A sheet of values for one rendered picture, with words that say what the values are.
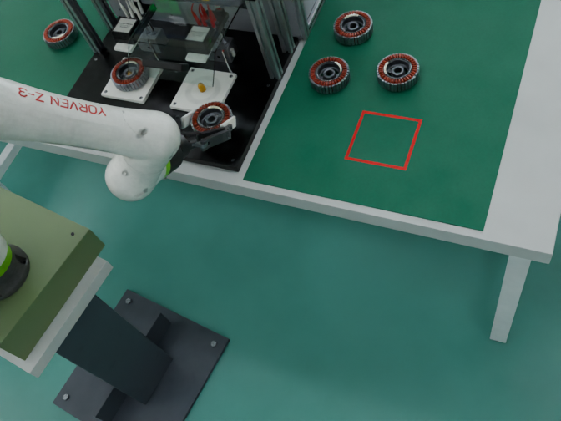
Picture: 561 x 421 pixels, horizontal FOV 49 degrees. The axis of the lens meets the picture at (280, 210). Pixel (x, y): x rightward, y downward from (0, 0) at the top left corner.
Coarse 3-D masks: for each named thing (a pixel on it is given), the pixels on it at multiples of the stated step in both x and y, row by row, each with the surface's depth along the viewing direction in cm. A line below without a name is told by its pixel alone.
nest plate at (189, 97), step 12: (216, 72) 177; (192, 84) 177; (216, 84) 174; (228, 84) 174; (180, 96) 175; (192, 96) 174; (204, 96) 173; (216, 96) 172; (180, 108) 173; (192, 108) 172
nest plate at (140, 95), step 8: (152, 80) 181; (104, 88) 184; (112, 88) 183; (144, 88) 180; (152, 88) 180; (104, 96) 183; (112, 96) 181; (120, 96) 180; (128, 96) 180; (136, 96) 179; (144, 96) 178
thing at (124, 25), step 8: (144, 8) 180; (136, 16) 179; (120, 24) 175; (128, 24) 174; (136, 24) 174; (112, 32) 174; (120, 32) 174; (128, 32) 173; (120, 40) 176; (128, 40) 175; (120, 48) 176; (128, 48) 175
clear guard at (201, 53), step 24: (168, 0) 153; (192, 0) 151; (216, 0) 149; (240, 0) 147; (144, 24) 150; (168, 24) 149; (192, 24) 147; (216, 24) 145; (144, 48) 148; (168, 48) 145; (192, 48) 142; (216, 48) 141; (144, 72) 149; (168, 72) 147; (192, 72) 144
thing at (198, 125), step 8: (208, 104) 162; (216, 104) 161; (224, 104) 161; (200, 112) 162; (208, 112) 163; (216, 112) 163; (224, 112) 160; (192, 120) 160; (200, 120) 162; (208, 120) 161; (216, 120) 160; (224, 120) 158; (192, 128) 159; (200, 128) 158; (208, 128) 158
